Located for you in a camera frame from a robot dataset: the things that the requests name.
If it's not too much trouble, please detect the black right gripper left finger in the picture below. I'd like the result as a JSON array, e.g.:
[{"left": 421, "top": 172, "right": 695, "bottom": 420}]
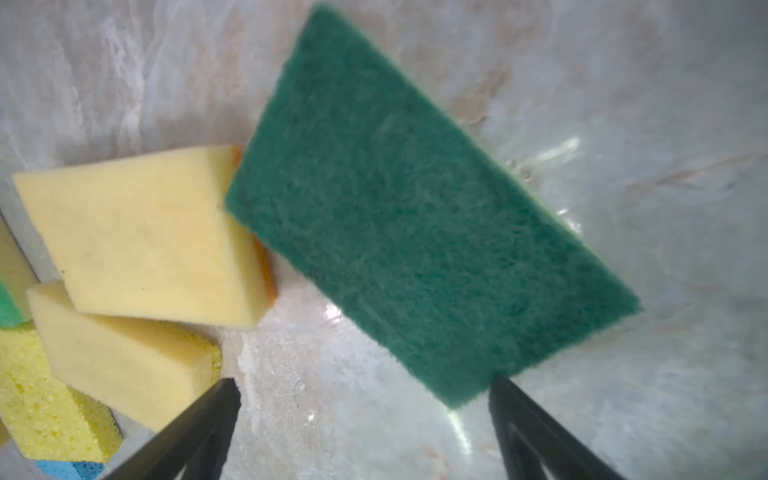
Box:
[{"left": 108, "top": 378, "right": 241, "bottom": 480}]

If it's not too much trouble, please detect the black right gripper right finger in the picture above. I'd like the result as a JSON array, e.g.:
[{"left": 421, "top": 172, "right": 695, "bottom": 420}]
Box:
[{"left": 489, "top": 375, "right": 623, "bottom": 480}]

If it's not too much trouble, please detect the dark green scouring sponge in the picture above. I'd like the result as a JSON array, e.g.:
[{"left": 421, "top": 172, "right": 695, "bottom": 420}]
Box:
[{"left": 225, "top": 3, "right": 641, "bottom": 409}]

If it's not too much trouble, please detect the blue sponge front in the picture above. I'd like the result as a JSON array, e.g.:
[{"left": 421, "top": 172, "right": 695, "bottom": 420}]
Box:
[{"left": 35, "top": 460, "right": 105, "bottom": 480}]

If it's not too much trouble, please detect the bright yellow porous sponge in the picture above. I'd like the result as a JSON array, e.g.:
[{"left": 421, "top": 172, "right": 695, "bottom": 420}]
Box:
[{"left": 1, "top": 322, "right": 122, "bottom": 463}]

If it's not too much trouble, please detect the light green sponge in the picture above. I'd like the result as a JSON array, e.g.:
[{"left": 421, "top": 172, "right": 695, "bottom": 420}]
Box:
[{"left": 0, "top": 284, "right": 29, "bottom": 329}]

